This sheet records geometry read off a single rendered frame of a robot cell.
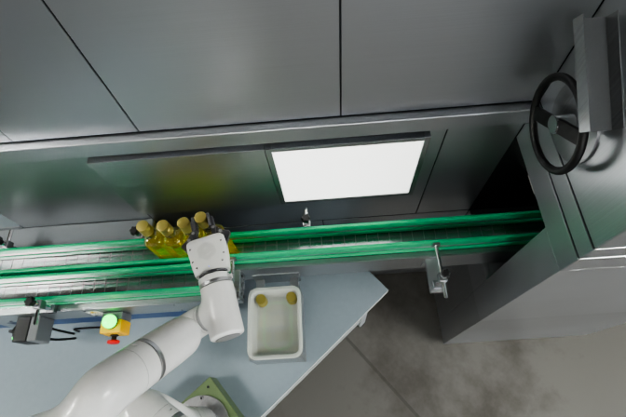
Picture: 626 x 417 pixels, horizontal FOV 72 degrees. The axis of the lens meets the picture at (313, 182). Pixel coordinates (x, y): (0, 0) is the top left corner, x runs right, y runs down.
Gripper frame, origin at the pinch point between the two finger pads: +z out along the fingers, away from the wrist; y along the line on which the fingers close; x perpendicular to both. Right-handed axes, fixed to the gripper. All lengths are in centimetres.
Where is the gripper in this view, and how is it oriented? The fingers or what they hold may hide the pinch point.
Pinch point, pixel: (202, 222)
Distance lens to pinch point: 123.5
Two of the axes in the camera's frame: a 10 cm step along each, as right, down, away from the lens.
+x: 0.6, 4.6, 8.9
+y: -9.5, 3.0, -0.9
